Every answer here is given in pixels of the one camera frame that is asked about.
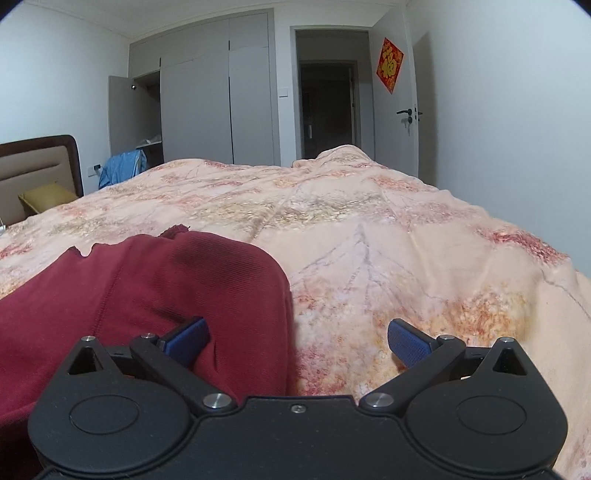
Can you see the dark red knit garment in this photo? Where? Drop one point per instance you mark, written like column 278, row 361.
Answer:
column 138, row 295

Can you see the red door decoration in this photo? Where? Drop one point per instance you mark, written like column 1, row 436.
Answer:
column 389, row 65

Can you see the grey built-in wardrobe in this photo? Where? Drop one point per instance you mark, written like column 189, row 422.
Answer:
column 207, row 92

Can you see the beige padded headboard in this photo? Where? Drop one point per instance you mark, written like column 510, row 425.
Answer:
column 32, row 166

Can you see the white items on wardrobe shelf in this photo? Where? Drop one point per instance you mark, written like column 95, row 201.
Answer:
column 151, row 141

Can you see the floral peach blanket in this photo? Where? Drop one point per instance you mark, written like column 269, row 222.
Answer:
column 392, row 240

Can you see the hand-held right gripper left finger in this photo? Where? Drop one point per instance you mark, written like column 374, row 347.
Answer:
column 185, row 342

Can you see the blue clothes heap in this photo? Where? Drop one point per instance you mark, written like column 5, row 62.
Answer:
column 121, row 167

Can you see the olive green pillow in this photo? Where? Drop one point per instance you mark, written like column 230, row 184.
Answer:
column 48, row 198

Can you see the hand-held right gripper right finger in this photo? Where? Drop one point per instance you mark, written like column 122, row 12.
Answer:
column 408, row 345

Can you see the white room door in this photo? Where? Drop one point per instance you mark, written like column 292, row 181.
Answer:
column 392, row 134

